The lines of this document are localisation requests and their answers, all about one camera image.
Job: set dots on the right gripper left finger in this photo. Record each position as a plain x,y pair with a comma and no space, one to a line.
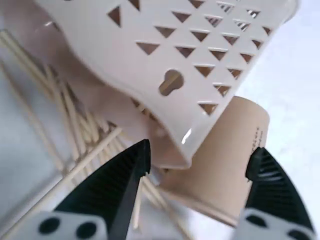
100,195

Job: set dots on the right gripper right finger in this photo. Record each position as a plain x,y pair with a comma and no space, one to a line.
275,197

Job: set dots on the beige plastic basket, triangle holes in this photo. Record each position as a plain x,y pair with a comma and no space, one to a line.
140,75

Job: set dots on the brown paper cup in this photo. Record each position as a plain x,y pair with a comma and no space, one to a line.
220,160

